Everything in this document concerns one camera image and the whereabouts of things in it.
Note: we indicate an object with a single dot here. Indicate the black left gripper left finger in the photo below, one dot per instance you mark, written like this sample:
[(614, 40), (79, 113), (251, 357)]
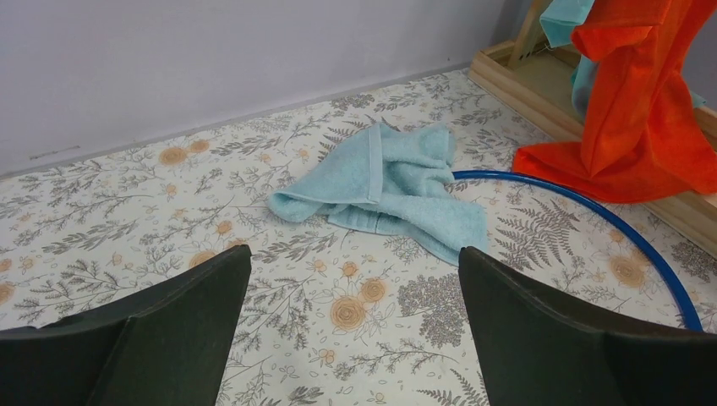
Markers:
[(167, 344)]

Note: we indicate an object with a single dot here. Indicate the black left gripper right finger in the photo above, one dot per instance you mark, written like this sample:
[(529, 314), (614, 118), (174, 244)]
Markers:
[(537, 345)]

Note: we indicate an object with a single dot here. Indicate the blue cable lock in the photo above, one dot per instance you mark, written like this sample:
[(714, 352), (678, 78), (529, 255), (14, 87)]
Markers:
[(680, 295)]

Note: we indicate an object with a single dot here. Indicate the light blue towel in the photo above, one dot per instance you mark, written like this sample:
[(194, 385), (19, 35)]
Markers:
[(392, 183)]

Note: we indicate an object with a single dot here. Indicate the orange t-shirt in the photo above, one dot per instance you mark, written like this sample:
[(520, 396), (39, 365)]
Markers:
[(641, 140)]

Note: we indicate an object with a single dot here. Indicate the wooden clothes rack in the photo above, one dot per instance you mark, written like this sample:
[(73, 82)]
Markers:
[(534, 81)]

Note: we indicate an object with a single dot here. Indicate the teal t-shirt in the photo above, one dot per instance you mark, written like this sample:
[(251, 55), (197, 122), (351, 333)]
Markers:
[(638, 48)]

